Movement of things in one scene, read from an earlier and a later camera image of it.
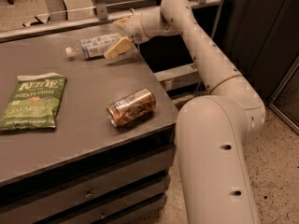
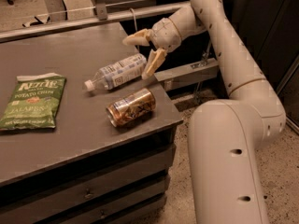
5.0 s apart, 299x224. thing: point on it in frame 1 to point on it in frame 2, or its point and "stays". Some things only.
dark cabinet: (258, 31) stays
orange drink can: (130, 107) stays
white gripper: (135, 28) to (163, 34)
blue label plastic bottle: (92, 47) to (123, 71)
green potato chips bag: (34, 101) stays
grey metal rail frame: (177, 75) stays
